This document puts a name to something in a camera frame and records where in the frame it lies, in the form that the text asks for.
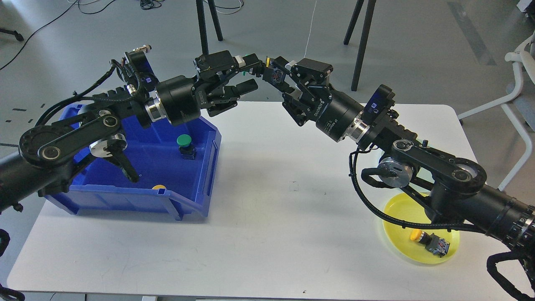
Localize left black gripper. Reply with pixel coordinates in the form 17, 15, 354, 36
155, 50, 266, 126

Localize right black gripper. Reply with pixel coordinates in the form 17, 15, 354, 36
282, 58, 364, 142

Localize yellow button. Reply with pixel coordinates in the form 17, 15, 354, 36
410, 229, 450, 257

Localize green button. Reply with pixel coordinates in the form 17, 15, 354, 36
243, 57, 290, 91
176, 134, 196, 160

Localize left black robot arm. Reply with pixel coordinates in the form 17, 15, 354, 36
1, 46, 265, 212

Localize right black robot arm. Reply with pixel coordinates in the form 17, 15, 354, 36
267, 57, 534, 301

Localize yellow plate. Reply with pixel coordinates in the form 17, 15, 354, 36
383, 193, 460, 264

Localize left black tripod legs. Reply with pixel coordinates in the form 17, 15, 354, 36
195, 0, 224, 56

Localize black tripod legs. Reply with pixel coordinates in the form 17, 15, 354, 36
195, 0, 224, 56
343, 0, 376, 92

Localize blue plastic bin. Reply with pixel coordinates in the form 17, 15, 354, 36
46, 116, 221, 220

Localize right black tripod legs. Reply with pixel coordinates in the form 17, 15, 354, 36
343, 0, 376, 92

